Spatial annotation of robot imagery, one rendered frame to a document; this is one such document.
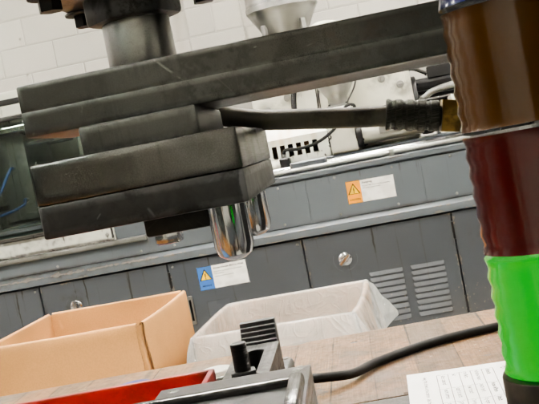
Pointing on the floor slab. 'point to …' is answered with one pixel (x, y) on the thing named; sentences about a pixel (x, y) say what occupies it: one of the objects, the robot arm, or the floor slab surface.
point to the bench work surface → (345, 361)
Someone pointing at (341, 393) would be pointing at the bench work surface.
